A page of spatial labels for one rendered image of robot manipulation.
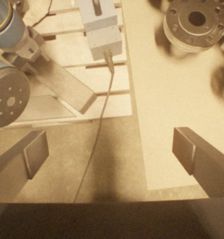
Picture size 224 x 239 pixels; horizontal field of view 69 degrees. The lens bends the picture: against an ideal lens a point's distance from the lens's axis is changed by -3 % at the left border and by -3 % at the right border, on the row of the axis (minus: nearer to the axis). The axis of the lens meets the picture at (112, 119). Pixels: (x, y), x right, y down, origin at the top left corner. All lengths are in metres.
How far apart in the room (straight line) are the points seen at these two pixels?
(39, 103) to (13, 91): 0.53
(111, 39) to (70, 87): 0.26
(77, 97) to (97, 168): 0.39
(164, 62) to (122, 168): 0.62
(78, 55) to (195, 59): 0.63
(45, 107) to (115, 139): 0.38
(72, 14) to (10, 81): 0.76
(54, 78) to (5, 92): 0.48
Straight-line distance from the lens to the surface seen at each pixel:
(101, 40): 0.76
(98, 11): 0.76
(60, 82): 0.74
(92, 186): 0.93
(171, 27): 0.83
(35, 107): 0.83
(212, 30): 0.88
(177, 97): 0.96
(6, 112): 0.32
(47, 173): 0.98
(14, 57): 0.61
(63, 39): 0.94
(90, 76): 0.82
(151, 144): 0.89
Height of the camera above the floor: 0.89
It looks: 82 degrees down
